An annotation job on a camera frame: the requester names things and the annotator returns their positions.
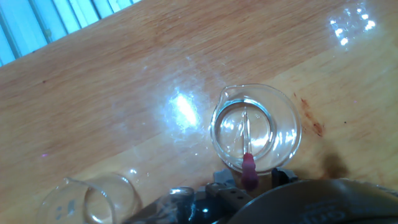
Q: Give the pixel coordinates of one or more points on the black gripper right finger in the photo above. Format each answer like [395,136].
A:
[281,177]

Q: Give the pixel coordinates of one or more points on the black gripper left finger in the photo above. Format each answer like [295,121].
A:
[225,194]

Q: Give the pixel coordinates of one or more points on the clear glass beaker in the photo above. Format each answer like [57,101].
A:
[280,140]
[93,202]

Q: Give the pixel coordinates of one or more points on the glass dropper red bulb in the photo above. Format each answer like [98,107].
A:
[249,174]

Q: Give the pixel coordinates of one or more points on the wooden board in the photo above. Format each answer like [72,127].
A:
[109,109]

